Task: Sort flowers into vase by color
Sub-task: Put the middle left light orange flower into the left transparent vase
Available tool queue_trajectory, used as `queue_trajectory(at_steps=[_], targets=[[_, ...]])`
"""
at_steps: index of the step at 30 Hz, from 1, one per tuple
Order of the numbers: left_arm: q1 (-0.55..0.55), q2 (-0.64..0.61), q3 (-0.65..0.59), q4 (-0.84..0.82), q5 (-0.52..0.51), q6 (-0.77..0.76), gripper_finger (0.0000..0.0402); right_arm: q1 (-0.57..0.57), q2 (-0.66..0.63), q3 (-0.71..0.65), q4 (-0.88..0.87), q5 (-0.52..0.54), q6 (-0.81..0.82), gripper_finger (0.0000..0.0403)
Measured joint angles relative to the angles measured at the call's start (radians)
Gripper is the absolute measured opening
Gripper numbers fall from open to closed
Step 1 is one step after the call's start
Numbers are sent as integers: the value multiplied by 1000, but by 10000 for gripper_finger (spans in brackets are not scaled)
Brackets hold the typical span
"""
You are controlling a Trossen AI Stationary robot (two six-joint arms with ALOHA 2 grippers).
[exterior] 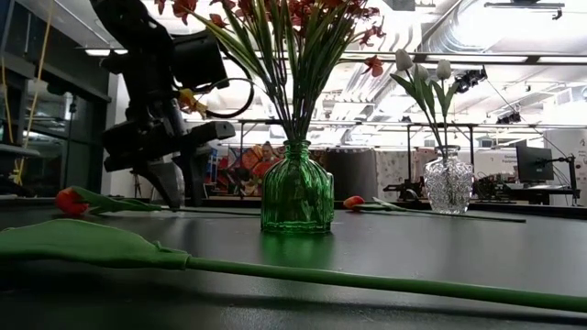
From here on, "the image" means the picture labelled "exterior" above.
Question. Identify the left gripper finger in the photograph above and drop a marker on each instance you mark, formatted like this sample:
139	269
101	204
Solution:
196	174
167	183

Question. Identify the green ribbed glass vase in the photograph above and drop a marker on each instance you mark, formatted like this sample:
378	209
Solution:
297	192

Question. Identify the large orange flower bunch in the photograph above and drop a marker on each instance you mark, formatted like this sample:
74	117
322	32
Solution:
183	7

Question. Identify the small orange flower bunch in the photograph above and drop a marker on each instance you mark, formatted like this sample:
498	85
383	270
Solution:
373	66

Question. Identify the white artificial tulip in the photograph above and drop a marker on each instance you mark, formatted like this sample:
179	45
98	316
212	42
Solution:
403	59
443	69
421	72

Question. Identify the clear cut-glass vase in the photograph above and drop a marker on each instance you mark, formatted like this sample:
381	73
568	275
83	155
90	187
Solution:
448	183

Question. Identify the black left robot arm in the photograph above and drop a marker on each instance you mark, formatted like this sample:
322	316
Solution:
133	46

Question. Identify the black monitor on arm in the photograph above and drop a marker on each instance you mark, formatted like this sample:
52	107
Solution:
534	164

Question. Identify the background black robot arm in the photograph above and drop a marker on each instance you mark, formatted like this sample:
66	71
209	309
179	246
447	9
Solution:
488	188
406	190

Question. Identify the black monitor with blue edge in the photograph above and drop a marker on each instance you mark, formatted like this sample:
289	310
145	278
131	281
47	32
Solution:
212	165

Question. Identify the colourful patterned tapestry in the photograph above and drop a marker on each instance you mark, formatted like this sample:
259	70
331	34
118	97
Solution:
238	169

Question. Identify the person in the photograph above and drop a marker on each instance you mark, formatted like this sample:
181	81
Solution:
268	153

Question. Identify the dark grey partition panel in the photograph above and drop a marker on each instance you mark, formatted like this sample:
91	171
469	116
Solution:
355	174

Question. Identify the pale patterned partition panel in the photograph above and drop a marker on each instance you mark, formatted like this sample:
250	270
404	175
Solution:
392	172

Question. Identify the black ceiling spotlight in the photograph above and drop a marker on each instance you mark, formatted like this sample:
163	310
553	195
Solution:
509	118
468	80

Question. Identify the long ceiling light bar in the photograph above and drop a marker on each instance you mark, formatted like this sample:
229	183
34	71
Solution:
481	58

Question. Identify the dark background desk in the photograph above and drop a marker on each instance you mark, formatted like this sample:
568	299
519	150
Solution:
541	192

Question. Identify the black metal rig frame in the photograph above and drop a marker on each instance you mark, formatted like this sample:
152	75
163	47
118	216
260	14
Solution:
458	124
257	122

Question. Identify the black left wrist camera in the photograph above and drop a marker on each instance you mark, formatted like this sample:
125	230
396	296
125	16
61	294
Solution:
197	59

